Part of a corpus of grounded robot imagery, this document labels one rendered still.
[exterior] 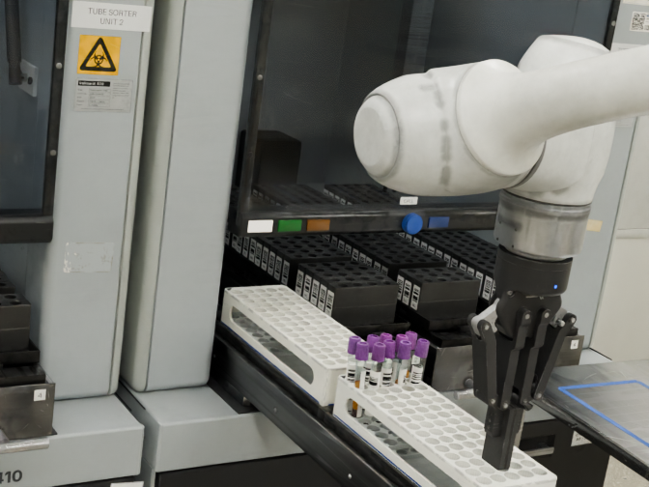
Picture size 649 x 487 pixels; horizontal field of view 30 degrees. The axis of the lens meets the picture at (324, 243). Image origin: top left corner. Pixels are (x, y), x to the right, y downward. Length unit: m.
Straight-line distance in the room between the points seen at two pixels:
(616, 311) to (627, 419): 2.20
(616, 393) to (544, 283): 0.52
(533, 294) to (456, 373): 0.62
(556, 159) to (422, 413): 0.39
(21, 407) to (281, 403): 0.32
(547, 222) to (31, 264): 0.72
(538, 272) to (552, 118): 0.25
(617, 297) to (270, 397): 2.34
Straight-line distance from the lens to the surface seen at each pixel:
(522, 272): 1.20
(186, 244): 1.61
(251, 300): 1.69
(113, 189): 1.55
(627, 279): 3.80
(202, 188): 1.60
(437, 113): 1.03
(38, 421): 1.53
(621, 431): 1.59
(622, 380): 1.76
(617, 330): 3.86
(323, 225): 1.67
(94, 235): 1.56
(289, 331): 1.60
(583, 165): 1.17
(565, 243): 1.19
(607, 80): 0.98
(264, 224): 1.62
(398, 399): 1.43
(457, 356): 1.80
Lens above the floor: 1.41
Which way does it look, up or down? 16 degrees down
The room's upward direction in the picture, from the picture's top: 8 degrees clockwise
